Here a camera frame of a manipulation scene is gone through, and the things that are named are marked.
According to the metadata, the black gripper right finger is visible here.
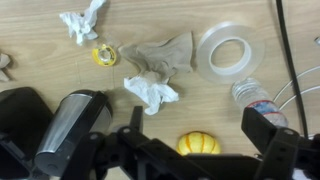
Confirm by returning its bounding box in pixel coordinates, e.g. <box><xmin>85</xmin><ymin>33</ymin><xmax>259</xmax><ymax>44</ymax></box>
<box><xmin>241</xmin><ymin>107</ymin><xmax>320</xmax><ymax>180</ymax></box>

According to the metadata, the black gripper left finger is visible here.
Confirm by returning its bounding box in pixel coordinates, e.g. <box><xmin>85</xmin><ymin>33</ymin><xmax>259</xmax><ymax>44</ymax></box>
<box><xmin>59</xmin><ymin>105</ymin><xmax>201</xmax><ymax>180</ymax></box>

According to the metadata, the clear plastic water bottle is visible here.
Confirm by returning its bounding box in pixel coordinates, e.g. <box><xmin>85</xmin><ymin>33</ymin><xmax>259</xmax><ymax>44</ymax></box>
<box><xmin>231</xmin><ymin>77</ymin><xmax>289</xmax><ymax>128</ymax></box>

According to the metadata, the crumpled white tissue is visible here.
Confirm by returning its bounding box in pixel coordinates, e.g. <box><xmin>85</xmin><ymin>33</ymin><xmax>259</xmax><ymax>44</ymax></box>
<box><xmin>59</xmin><ymin>0</ymin><xmax>108</xmax><ymax>47</ymax></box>
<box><xmin>123</xmin><ymin>74</ymin><xmax>180</xmax><ymax>116</ymax></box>

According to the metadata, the yellow toy pumpkin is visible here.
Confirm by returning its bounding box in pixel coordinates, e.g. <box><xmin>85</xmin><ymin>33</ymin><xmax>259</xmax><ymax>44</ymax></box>
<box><xmin>176</xmin><ymin>131</ymin><xmax>222</xmax><ymax>156</ymax></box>

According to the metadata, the small yellow tape roll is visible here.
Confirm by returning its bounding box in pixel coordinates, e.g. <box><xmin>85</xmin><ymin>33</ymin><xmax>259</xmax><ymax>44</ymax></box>
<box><xmin>92</xmin><ymin>43</ymin><xmax>118</xmax><ymax>67</ymax></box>

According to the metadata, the crumpled brown paper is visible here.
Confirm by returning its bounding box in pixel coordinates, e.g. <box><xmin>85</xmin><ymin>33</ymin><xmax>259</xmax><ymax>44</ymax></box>
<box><xmin>118</xmin><ymin>31</ymin><xmax>194</xmax><ymax>84</ymax></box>
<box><xmin>0</xmin><ymin>53</ymin><xmax>13</xmax><ymax>83</ymax></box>

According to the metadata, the large clear tape roll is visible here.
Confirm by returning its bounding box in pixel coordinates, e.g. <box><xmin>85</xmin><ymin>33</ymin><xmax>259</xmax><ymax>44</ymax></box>
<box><xmin>195</xmin><ymin>21</ymin><xmax>266</xmax><ymax>85</ymax></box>

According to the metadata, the thick black cable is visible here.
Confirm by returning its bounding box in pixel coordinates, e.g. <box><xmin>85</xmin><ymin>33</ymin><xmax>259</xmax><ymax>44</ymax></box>
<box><xmin>275</xmin><ymin>0</ymin><xmax>310</xmax><ymax>139</ymax></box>

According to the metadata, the white charging cable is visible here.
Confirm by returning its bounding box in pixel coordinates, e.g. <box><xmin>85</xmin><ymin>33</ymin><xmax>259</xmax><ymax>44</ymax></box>
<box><xmin>273</xmin><ymin>35</ymin><xmax>320</xmax><ymax>112</ymax></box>

